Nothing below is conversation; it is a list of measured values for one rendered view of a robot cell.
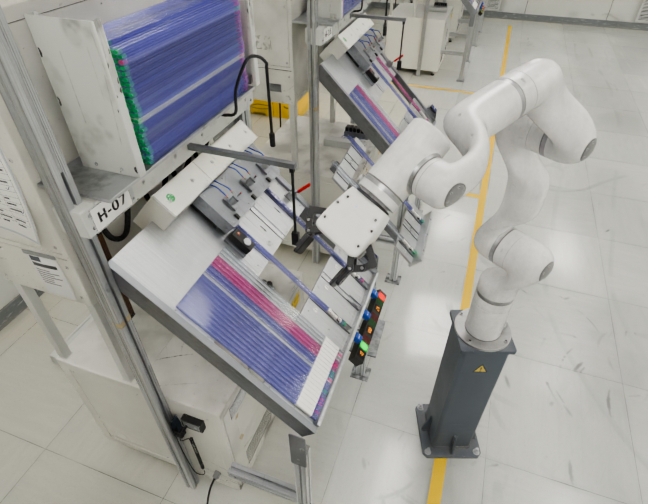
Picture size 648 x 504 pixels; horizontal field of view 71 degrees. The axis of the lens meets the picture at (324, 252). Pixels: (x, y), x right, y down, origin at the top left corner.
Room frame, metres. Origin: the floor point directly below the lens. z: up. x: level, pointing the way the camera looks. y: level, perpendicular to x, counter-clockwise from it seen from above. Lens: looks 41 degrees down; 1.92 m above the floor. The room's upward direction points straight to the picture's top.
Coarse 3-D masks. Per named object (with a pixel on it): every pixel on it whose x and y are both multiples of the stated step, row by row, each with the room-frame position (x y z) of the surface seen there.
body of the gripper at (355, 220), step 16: (352, 192) 0.68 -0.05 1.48; (336, 208) 0.66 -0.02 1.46; (352, 208) 0.65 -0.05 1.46; (368, 208) 0.65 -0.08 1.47; (320, 224) 0.64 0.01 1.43; (336, 224) 0.64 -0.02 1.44; (352, 224) 0.63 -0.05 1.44; (368, 224) 0.63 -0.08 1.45; (384, 224) 0.63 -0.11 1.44; (336, 240) 0.62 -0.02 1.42; (352, 240) 0.61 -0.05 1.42; (368, 240) 0.61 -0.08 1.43; (352, 256) 0.59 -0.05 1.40
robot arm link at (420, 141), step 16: (416, 128) 0.72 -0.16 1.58; (432, 128) 0.71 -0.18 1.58; (400, 144) 0.71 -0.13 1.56; (416, 144) 0.70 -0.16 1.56; (432, 144) 0.70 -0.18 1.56; (448, 144) 0.71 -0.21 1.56; (384, 160) 0.70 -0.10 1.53; (400, 160) 0.68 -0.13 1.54; (416, 160) 0.67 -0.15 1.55; (384, 176) 0.67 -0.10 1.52; (400, 176) 0.66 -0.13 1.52; (400, 192) 0.66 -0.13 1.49
